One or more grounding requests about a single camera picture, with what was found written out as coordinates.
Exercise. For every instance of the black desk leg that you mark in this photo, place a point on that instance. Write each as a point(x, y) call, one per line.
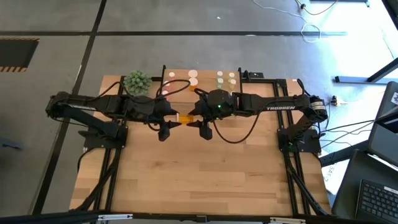
point(357, 79)
point(392, 7)

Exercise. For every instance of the white paper sheet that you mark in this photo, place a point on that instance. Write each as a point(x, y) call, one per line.
point(331, 180)

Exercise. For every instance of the black floor hatch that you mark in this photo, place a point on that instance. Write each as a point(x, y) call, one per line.
point(15, 53)

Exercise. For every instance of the teal green medicine bottle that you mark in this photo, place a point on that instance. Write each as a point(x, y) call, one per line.
point(220, 81)
point(219, 73)

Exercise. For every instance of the silver metal bracket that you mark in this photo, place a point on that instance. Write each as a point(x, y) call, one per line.
point(287, 221)
point(115, 216)

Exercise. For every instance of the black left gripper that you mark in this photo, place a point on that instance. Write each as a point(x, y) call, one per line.
point(163, 124)

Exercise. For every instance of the black open laptop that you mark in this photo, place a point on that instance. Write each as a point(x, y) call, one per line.
point(376, 202)

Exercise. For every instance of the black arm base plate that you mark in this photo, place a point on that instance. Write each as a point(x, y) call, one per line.
point(311, 145)
point(93, 143)

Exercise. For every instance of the red medicine bottle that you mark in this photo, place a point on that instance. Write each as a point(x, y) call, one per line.
point(164, 92)
point(171, 74)
point(166, 83)

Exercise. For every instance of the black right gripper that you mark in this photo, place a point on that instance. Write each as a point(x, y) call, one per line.
point(206, 121)

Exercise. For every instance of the power plug strip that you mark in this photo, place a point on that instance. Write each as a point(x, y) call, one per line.
point(335, 100)

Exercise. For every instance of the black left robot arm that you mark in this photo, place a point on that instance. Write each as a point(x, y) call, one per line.
point(102, 107)

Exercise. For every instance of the wooden shelf with black frame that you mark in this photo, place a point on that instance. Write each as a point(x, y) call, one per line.
point(205, 85)

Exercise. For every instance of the green potted artificial plant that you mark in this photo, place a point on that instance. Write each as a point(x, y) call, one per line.
point(137, 82)

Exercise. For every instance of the yellow medicine bottle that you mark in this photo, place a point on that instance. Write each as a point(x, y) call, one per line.
point(231, 75)
point(232, 82)

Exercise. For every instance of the black desk crossbar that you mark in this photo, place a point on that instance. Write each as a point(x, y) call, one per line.
point(342, 154)

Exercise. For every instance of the small black box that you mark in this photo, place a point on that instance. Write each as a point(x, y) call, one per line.
point(256, 75)

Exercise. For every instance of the dark grey laptop lid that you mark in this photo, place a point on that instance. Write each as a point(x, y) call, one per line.
point(384, 140)

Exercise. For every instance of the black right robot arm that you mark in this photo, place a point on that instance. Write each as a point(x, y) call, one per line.
point(280, 107)

